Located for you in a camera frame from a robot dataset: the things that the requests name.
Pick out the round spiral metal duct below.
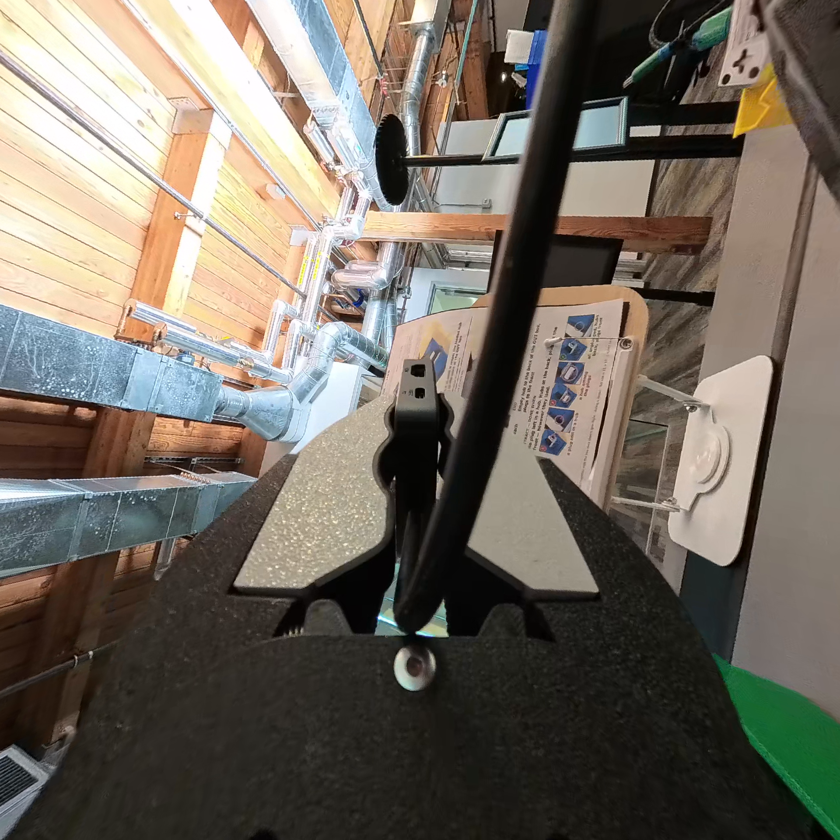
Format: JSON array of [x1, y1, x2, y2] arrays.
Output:
[[397, 20, 439, 211]]

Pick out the framed screen on stand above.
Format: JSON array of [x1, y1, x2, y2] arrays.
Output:
[[482, 97, 630, 163]]

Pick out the grey HDMI switch box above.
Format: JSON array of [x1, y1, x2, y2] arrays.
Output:
[[717, 0, 777, 88]]

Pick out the silver insulated pipes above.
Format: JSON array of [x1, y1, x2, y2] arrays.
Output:
[[125, 190, 395, 395]]

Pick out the yellow plastic bin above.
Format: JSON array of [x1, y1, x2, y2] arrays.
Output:
[[733, 62, 796, 139]]

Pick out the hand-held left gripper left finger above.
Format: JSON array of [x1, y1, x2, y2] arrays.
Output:
[[233, 392, 401, 603]]

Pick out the rectangular metal air duct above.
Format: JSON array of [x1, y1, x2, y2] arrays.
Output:
[[0, 305, 309, 442], [0, 476, 258, 580]]

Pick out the black floor lamp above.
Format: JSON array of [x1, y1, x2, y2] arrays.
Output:
[[374, 115, 746, 211]]

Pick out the black monitor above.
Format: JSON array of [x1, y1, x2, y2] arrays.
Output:
[[489, 230, 624, 293]]

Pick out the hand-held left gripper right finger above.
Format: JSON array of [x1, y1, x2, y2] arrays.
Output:
[[436, 392, 599, 601]]

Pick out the white vent grille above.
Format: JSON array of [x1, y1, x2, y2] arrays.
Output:
[[0, 745, 52, 837]]

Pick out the instruction sheet on stand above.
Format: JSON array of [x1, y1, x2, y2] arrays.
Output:
[[387, 285, 651, 509]]

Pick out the green plastic bin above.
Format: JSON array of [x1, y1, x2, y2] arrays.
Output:
[[712, 653, 840, 840]]

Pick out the blue plastic crate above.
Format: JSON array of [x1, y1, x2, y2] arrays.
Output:
[[508, 29, 549, 74]]

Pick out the black braided HDMI cable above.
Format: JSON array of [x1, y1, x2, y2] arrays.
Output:
[[622, 0, 739, 89]]

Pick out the white board stand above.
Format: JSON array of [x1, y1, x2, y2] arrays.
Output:
[[613, 354, 775, 567]]

